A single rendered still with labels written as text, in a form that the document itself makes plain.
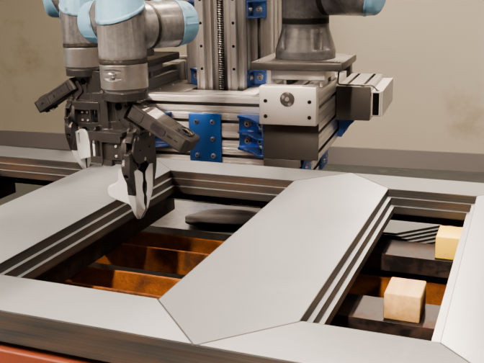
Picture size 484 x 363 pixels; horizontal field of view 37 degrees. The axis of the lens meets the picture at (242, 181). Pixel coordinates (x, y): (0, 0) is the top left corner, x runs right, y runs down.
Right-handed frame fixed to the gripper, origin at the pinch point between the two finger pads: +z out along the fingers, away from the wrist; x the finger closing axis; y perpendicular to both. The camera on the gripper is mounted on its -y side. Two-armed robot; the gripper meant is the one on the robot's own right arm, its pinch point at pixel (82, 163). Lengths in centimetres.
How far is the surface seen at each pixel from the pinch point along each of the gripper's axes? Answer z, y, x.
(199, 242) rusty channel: 14.6, 26.2, 0.4
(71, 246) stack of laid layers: 3.5, 20.4, -34.7
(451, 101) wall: 41, 43, 350
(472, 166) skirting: 83, 58, 349
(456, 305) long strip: 0, 80, -43
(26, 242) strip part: 0.7, 17.3, -41.7
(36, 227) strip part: 0.7, 14.7, -35.7
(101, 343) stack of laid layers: 3, 43, -62
